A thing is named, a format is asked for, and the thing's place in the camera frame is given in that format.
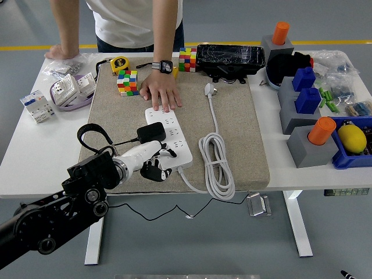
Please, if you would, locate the white power strip with cord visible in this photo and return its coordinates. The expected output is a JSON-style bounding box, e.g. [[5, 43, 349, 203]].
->
[[145, 83, 236, 201]]

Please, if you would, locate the clear bag of resistors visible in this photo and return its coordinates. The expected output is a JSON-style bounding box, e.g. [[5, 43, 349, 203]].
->
[[344, 100, 372, 117]]

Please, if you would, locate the white table leg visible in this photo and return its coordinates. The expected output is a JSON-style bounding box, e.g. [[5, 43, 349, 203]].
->
[[84, 216, 106, 266], [283, 190, 314, 258]]

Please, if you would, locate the grey-brown mat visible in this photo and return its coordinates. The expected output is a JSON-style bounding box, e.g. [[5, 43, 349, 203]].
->
[[78, 56, 271, 195]]

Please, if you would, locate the clear bag of blue parts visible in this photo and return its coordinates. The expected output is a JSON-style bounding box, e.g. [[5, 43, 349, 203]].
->
[[325, 72, 358, 102]]

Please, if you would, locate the person's left hand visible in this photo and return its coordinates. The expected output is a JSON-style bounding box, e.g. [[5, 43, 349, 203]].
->
[[139, 70, 183, 113]]

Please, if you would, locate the orange cylinder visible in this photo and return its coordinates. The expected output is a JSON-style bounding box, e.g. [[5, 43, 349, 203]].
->
[[307, 116, 337, 146], [271, 22, 291, 46]]

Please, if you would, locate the blue plastic block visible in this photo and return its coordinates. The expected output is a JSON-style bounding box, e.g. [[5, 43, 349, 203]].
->
[[295, 87, 323, 115], [292, 66, 317, 92]]

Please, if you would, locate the black box in clear wrap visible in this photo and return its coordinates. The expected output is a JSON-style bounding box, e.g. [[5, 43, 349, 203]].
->
[[196, 43, 267, 85]]

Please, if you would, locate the person's right hand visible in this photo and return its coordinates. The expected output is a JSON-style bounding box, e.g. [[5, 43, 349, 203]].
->
[[44, 43, 81, 60]]

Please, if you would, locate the black power adapter with cord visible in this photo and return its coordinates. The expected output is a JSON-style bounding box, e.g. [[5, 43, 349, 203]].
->
[[107, 121, 258, 221]]

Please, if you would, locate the tall colourful puzzle cube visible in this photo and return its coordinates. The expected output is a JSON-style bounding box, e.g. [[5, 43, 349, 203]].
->
[[178, 47, 198, 73]]

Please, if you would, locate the clear bag of screws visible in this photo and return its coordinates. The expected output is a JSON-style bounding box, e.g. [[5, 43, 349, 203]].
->
[[43, 53, 101, 81]]

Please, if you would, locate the pale blue round base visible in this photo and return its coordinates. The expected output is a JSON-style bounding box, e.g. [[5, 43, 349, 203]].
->
[[264, 66, 282, 91]]

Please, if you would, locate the yellow lemon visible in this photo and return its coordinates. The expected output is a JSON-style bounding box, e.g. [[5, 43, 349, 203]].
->
[[337, 124, 367, 154]]

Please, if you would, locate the white circuit breaker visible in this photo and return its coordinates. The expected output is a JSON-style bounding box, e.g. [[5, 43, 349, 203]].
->
[[19, 90, 56, 124]]

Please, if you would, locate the white wall socket panel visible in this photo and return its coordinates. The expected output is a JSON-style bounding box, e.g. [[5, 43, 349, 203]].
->
[[74, 72, 96, 98], [52, 74, 80, 105]]

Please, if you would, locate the clear bag of small parts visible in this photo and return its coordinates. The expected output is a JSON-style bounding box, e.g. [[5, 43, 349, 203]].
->
[[310, 49, 361, 79]]

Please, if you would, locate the yellow tape measure chrome clip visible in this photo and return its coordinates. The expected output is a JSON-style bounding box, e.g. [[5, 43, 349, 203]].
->
[[135, 62, 179, 79]]

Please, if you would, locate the grey plastic block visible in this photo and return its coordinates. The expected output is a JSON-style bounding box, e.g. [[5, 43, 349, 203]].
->
[[279, 95, 322, 135], [277, 77, 303, 105], [287, 125, 339, 169], [260, 34, 295, 63]]

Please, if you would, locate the black fabric bundle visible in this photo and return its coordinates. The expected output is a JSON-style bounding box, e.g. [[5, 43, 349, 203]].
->
[[266, 51, 315, 88]]

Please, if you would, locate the person's torso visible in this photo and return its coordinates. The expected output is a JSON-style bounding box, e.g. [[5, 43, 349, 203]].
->
[[85, 0, 185, 53]]

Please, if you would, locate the yellow tape measure black print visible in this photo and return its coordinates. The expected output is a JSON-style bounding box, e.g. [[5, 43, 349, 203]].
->
[[95, 56, 130, 77]]

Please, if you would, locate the black wrist watch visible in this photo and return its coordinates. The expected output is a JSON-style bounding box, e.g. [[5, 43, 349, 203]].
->
[[151, 60, 173, 75]]

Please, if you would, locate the blue storage bin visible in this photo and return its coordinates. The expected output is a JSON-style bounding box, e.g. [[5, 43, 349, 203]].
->
[[327, 116, 372, 170]]

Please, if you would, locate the table control panel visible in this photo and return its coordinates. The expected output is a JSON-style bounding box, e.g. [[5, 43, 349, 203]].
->
[[324, 188, 370, 198]]

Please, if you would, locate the silver metal bracket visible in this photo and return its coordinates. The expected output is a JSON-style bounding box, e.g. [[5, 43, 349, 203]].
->
[[246, 194, 273, 217]]

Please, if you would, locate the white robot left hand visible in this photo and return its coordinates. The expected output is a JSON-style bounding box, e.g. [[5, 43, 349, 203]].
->
[[115, 139, 177, 181]]

